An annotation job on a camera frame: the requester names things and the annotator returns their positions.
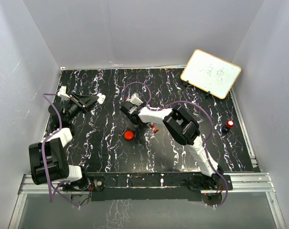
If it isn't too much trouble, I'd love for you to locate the red earbud charging case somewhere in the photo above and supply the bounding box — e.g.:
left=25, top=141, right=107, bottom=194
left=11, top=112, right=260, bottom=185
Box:
left=124, top=131, right=134, bottom=141

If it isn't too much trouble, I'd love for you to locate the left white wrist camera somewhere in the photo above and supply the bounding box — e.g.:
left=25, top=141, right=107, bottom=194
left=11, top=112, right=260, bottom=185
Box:
left=57, top=86, right=70, bottom=101

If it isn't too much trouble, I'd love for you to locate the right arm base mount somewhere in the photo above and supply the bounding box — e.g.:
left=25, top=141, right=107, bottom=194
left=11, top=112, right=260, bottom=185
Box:
left=182, top=173, right=233, bottom=192

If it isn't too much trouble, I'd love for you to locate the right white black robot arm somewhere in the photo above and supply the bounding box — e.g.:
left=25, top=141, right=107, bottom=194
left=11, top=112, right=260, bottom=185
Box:
left=120, top=101, right=224, bottom=189

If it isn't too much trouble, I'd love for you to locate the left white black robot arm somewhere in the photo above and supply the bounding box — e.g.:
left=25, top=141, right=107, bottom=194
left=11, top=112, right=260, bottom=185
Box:
left=29, top=92, right=105, bottom=190

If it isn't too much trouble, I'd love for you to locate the small whiteboard yellow frame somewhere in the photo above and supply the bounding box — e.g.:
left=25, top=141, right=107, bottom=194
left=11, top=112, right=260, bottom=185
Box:
left=181, top=49, right=242, bottom=99

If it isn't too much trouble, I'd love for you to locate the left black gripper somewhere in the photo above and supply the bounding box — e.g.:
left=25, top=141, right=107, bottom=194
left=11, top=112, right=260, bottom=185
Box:
left=65, top=93, right=99, bottom=123

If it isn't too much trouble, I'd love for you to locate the aluminium front rail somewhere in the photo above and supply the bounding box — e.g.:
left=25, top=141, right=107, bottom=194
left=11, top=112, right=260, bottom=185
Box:
left=17, top=175, right=276, bottom=195

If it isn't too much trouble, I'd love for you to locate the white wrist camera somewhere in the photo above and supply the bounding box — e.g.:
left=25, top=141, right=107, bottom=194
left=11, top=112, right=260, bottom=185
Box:
left=127, top=93, right=143, bottom=106
left=57, top=86, right=70, bottom=101

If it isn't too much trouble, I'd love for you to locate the red emergency stop button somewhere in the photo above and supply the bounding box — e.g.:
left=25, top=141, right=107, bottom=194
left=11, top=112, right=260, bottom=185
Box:
left=222, top=120, right=234, bottom=134

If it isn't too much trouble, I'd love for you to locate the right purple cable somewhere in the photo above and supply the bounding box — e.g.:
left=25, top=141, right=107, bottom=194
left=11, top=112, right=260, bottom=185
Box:
left=123, top=82, right=219, bottom=177

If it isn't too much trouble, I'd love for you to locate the white earbud charging case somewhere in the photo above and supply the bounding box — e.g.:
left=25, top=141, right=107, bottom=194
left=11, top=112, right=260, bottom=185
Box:
left=97, top=93, right=106, bottom=104

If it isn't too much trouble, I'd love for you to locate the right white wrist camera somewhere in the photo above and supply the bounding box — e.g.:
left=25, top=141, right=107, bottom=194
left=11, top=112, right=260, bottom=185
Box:
left=127, top=93, right=143, bottom=106

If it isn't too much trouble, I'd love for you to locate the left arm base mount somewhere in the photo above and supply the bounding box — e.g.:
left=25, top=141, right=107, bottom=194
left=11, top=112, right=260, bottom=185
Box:
left=63, top=176, right=105, bottom=192

